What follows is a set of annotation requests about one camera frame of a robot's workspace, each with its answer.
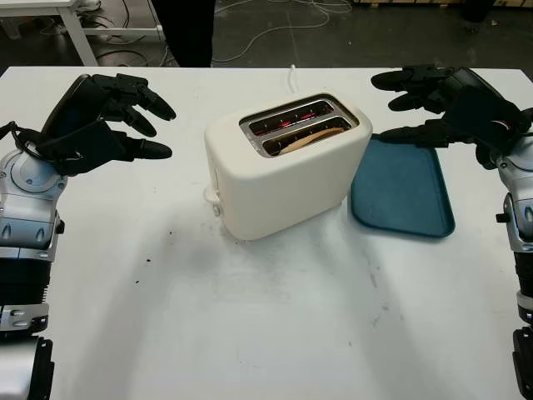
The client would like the white desk frame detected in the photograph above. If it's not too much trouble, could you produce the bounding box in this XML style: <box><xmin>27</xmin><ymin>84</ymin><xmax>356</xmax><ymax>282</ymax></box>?
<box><xmin>0</xmin><ymin>0</ymin><xmax>166</xmax><ymax>68</ymax></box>

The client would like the person in black trousers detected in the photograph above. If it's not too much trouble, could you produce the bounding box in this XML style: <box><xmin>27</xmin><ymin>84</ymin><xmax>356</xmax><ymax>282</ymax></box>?
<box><xmin>160</xmin><ymin>0</ymin><xmax>216</xmax><ymax>68</ymax></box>

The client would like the black floor cable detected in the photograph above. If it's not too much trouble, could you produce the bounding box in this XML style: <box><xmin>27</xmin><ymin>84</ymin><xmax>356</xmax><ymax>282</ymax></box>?
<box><xmin>95</xmin><ymin>35</ymin><xmax>167</xmax><ymax>68</ymax></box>

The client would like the blue plastic tray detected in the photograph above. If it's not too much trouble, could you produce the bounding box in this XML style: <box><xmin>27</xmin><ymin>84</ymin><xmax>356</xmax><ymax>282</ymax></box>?
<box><xmin>347</xmin><ymin>132</ymin><xmax>456</xmax><ymax>239</ymax></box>

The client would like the wooden pallet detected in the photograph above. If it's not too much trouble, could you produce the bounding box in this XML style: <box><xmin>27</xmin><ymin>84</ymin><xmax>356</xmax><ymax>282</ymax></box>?
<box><xmin>353</xmin><ymin>0</ymin><xmax>463</xmax><ymax>6</ymax></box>

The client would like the white floor cable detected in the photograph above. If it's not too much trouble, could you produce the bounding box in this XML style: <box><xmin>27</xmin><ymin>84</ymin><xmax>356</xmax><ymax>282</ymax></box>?
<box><xmin>212</xmin><ymin>0</ymin><xmax>355</xmax><ymax>63</ymax></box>

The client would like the white toaster power cord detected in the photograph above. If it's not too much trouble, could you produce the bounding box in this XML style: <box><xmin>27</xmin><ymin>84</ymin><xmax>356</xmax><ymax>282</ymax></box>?
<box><xmin>286</xmin><ymin>65</ymin><xmax>301</xmax><ymax>98</ymax></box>

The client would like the cream two-slot toaster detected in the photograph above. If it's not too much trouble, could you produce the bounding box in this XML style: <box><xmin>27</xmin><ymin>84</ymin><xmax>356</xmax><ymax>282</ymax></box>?
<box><xmin>203</xmin><ymin>93</ymin><xmax>374</xmax><ymax>242</ymax></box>

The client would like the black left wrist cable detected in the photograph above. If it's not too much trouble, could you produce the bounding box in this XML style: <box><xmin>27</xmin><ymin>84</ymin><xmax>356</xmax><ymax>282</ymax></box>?
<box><xmin>0</xmin><ymin>120</ymin><xmax>55</xmax><ymax>162</ymax></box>

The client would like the toast slice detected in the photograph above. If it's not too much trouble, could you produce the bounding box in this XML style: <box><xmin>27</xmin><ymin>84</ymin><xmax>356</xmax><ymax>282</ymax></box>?
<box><xmin>279</xmin><ymin>127</ymin><xmax>346</xmax><ymax>156</ymax></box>

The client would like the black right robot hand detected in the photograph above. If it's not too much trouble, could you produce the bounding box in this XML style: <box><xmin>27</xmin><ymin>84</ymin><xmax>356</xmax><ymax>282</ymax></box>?
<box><xmin>369</xmin><ymin>64</ymin><xmax>522</xmax><ymax>150</ymax></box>

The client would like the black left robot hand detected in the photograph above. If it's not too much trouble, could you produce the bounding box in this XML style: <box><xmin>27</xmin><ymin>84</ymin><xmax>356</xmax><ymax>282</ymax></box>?
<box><xmin>43</xmin><ymin>72</ymin><xmax>177</xmax><ymax>163</ymax></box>

